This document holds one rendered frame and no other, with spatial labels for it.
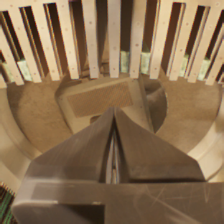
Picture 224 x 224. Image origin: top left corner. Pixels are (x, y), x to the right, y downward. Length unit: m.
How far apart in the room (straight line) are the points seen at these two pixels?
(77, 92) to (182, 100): 0.81
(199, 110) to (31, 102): 1.31
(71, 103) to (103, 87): 0.21
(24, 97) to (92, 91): 0.67
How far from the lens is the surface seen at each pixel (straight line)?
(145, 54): 0.22
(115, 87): 1.09
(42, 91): 1.53
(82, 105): 1.16
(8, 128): 1.70
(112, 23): 0.20
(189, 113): 1.64
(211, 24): 0.23
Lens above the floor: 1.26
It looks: 56 degrees down
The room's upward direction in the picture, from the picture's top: 179 degrees counter-clockwise
